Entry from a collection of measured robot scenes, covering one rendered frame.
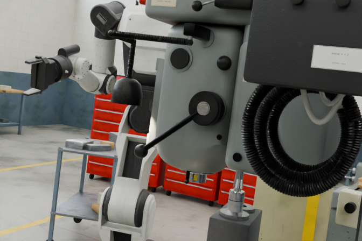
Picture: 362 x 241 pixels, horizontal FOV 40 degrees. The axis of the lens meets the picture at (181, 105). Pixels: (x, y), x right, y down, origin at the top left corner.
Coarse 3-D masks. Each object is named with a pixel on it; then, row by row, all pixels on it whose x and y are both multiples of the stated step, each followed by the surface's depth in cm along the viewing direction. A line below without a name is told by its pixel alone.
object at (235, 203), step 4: (228, 196) 149; (232, 196) 147; (236, 196) 146; (240, 196) 146; (244, 196) 148; (228, 200) 148; (232, 200) 147; (236, 200) 146; (240, 200) 146; (228, 204) 148; (232, 204) 147; (236, 204) 146; (240, 204) 147; (228, 208) 148; (232, 208) 147; (236, 208) 146; (240, 208) 147; (232, 212) 147; (236, 212) 146; (240, 212) 147
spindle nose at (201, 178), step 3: (192, 174) 111; (195, 174) 111; (198, 174) 111; (201, 174) 111; (189, 177) 112; (192, 177) 111; (198, 177) 111; (201, 177) 111; (204, 177) 112; (189, 180) 112; (192, 180) 111; (195, 180) 111; (198, 180) 111; (201, 180) 112; (204, 180) 112
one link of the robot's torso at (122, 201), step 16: (128, 128) 197; (128, 144) 191; (144, 144) 190; (128, 160) 190; (144, 160) 183; (128, 176) 189; (144, 176) 186; (112, 192) 183; (128, 192) 182; (144, 192) 184; (112, 208) 181; (128, 208) 180; (128, 224) 183
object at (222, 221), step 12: (216, 216) 146; (228, 216) 145; (240, 216) 145; (252, 216) 152; (216, 228) 144; (228, 228) 143; (240, 228) 142; (252, 228) 147; (216, 240) 144; (228, 240) 143; (240, 240) 142; (252, 240) 150
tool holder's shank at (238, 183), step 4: (236, 172) 147; (240, 172) 147; (236, 176) 147; (240, 176) 147; (236, 180) 147; (240, 180) 147; (236, 184) 147; (240, 184) 147; (236, 188) 147; (240, 188) 147
